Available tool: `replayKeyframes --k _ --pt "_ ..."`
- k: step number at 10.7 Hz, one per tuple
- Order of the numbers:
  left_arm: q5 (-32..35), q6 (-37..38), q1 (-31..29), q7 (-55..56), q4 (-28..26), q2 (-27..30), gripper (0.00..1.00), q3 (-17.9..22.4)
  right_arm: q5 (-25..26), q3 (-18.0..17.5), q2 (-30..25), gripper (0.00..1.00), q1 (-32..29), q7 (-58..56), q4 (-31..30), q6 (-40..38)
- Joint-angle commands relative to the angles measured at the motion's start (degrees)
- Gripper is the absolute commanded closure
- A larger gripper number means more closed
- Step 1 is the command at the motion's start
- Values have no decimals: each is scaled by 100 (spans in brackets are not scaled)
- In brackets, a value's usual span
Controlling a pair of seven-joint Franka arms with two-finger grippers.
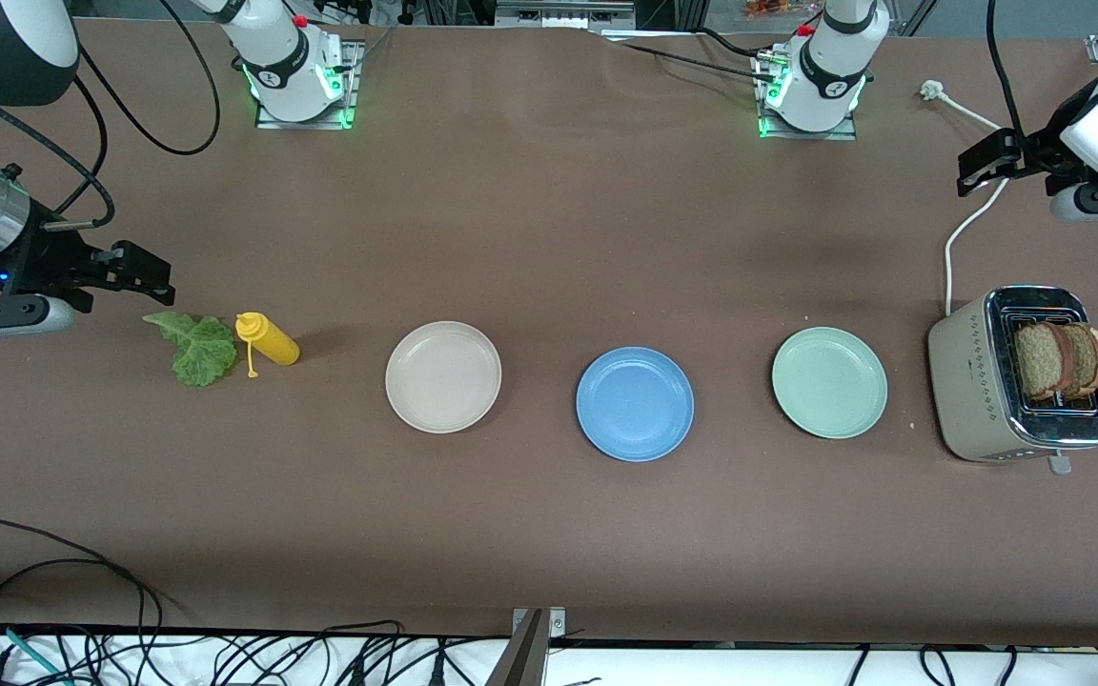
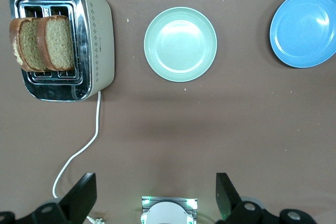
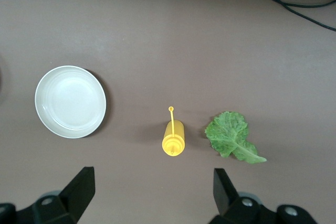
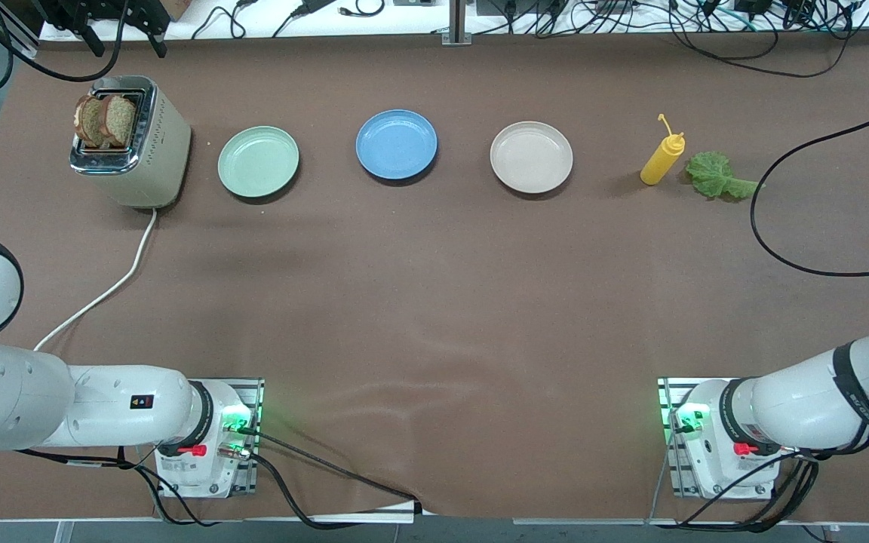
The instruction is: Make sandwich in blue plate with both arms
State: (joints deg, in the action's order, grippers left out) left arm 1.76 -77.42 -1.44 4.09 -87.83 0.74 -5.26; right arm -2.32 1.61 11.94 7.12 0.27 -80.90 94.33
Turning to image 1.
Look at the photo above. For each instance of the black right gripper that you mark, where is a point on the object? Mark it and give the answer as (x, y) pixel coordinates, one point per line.
(46, 257)

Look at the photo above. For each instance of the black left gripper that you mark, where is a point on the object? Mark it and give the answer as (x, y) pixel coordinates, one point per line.
(1035, 152)

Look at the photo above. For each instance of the green lettuce leaf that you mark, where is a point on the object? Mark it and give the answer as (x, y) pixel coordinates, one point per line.
(201, 353)

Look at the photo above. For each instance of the yellow squeeze bottle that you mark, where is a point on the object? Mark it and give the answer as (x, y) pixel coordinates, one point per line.
(273, 345)

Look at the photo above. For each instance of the brown bread slice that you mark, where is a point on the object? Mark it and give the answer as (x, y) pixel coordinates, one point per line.
(1090, 360)
(1040, 362)

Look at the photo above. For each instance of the light green plate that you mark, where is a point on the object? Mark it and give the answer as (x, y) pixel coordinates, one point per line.
(830, 386)

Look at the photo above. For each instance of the beige plate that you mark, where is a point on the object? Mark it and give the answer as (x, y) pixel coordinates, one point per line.
(444, 381)

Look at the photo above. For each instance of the blue plate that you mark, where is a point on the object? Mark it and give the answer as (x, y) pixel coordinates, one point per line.
(635, 405)

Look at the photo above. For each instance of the beige chrome toaster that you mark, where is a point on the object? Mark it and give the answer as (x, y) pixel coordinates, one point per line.
(968, 391)

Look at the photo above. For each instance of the orange object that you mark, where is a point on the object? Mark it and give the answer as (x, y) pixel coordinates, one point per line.
(778, 8)

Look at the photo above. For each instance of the grey power strip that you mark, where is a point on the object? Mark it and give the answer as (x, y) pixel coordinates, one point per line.
(563, 13)

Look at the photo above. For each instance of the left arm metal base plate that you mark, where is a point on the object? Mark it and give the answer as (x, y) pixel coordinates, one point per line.
(844, 134)

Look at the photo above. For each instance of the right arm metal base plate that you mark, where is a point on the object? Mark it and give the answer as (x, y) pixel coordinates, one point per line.
(355, 81)

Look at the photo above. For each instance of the grey metal bracket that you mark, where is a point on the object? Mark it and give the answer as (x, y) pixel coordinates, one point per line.
(539, 624)

